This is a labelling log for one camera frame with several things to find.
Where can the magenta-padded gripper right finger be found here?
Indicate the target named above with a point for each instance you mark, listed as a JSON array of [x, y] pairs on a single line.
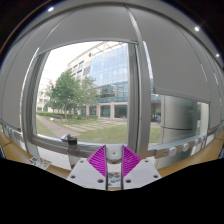
[[141, 173]]

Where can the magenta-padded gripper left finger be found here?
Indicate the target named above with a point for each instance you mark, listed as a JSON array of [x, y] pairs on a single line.
[[85, 173]]

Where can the clear plastic bottle black cap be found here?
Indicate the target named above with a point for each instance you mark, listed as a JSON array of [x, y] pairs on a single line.
[[72, 151]]

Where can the green tree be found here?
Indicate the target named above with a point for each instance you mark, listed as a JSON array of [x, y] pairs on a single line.
[[68, 91]]

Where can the glass office building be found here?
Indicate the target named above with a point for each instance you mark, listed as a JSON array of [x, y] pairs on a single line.
[[110, 76]]

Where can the white roller blind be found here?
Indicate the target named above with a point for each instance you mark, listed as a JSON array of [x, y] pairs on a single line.
[[180, 56], [15, 83], [90, 26]]

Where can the ceiling spot lights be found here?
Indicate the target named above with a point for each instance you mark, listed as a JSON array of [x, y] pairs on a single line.
[[196, 29]]

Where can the grey wall socket rail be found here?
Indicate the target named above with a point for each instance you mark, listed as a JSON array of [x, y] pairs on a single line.
[[180, 148], [11, 132]]

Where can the grey window frame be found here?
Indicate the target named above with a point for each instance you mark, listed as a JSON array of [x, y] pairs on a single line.
[[133, 100]]

